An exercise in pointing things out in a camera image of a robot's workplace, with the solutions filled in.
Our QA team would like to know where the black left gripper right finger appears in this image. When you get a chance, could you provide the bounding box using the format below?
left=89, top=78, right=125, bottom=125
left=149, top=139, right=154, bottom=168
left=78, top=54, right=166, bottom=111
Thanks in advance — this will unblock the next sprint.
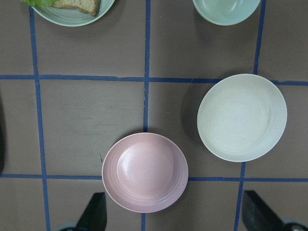
left=242, top=190, right=283, bottom=231

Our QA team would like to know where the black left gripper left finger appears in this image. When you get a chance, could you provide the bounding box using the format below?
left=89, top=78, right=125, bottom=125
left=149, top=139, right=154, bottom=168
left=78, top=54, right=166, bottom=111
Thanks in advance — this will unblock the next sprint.
left=76, top=192, right=106, bottom=231

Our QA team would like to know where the pink plate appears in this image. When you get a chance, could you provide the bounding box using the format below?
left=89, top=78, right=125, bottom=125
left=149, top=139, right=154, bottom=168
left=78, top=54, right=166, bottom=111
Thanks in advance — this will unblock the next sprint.
left=102, top=132, right=189, bottom=213

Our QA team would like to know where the cream white plate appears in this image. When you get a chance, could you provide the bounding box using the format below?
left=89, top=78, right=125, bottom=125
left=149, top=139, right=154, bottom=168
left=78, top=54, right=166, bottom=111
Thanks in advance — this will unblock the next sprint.
left=197, top=74, right=287, bottom=162

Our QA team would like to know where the green plate with food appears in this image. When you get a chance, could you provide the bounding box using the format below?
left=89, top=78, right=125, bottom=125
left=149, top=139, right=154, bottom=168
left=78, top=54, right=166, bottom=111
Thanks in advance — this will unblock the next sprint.
left=33, top=0, right=115, bottom=27

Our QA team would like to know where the mint green bowl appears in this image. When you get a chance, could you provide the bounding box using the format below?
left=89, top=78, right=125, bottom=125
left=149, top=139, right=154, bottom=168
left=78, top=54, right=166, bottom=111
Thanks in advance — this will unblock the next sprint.
left=193, top=0, right=260, bottom=26

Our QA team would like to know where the bread slice on plate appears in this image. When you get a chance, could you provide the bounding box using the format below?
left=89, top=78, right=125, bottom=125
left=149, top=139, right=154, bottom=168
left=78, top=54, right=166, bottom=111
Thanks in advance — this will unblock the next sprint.
left=51, top=0, right=101, bottom=17

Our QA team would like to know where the green lettuce leaf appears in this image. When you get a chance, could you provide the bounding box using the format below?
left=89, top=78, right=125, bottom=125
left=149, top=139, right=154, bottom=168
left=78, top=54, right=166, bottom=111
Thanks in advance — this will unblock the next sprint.
left=20, top=0, right=56, bottom=7

